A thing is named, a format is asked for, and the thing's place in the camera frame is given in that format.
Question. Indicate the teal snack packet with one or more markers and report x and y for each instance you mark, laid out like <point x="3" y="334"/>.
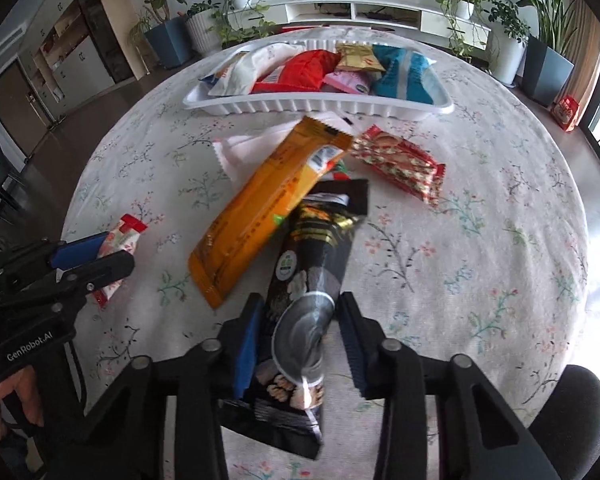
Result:
<point x="405" y="75"/>

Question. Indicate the gold snack packet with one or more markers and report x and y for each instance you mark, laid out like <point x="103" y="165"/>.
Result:
<point x="357" y="57"/>

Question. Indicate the white snack packet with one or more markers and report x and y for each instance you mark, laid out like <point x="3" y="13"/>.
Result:
<point x="250" y="67"/>

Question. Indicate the white plastic tray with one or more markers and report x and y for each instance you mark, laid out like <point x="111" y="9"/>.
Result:
<point x="305" y="106"/>

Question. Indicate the pink white wrapper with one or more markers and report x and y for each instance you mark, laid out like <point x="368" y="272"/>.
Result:
<point x="245" y="152"/>

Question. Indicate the potted tree in blue pot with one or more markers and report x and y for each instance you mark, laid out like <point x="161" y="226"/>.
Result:
<point x="167" y="42"/>

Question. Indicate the red gift bag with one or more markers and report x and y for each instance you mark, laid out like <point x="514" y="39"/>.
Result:
<point x="565" y="112"/>

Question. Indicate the bushy plant in white pot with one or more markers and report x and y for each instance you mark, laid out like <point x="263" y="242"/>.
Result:
<point x="507" y="57"/>

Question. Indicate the red patterned snack packet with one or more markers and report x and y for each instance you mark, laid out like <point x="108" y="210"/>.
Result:
<point x="400" y="162"/>

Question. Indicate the black set-top box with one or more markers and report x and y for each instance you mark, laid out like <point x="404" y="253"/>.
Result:
<point x="380" y="16"/>

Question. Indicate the plant in white ribbed pot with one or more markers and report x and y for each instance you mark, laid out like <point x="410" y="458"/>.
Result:
<point x="202" y="32"/>

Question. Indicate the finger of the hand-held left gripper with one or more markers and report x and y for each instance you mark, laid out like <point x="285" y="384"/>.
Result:
<point x="105" y="267"/>
<point x="77" y="252"/>

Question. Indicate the white television cabinet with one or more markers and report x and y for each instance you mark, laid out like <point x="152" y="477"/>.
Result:
<point x="435" y="22"/>

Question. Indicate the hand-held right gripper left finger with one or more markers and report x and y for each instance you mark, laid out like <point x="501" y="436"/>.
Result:
<point x="245" y="350"/>

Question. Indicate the white wall cabinet unit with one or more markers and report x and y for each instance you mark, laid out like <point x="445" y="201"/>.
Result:
<point x="87" y="62"/>

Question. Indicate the black metal chair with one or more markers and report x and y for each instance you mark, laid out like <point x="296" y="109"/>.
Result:
<point x="0" y="195"/>

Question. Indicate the beige curtain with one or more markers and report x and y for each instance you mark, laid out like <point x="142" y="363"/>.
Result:
<point x="587" y="35"/>

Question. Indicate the pink snack packet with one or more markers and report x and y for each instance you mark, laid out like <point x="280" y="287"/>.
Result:
<point x="347" y="81"/>

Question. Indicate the small red white packet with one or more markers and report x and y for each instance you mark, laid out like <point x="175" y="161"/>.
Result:
<point x="122" y="232"/>

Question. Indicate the trailing vine in white pot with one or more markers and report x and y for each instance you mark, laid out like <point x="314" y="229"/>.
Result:
<point x="464" y="9"/>

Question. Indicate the floral white tablecloth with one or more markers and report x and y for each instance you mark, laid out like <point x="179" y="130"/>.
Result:
<point x="455" y="260"/>

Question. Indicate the green red small packet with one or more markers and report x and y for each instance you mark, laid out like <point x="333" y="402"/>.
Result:
<point x="337" y="172"/>

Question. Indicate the long black snack packet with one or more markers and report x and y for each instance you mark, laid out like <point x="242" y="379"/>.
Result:
<point x="315" y="240"/>

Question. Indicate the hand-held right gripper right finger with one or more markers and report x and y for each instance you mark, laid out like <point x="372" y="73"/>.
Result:
<point x="352" y="345"/>

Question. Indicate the large-leaf plant in grey-blue pot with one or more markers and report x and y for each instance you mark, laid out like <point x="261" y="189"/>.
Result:
<point x="547" y="75"/>

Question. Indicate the blue roll cake packet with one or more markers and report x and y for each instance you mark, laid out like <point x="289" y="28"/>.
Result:
<point x="207" y="79"/>

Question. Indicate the black padded chair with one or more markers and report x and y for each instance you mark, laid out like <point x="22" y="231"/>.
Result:
<point x="575" y="400"/>

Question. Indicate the long orange snack packet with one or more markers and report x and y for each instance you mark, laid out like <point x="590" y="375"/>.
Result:
<point x="260" y="210"/>

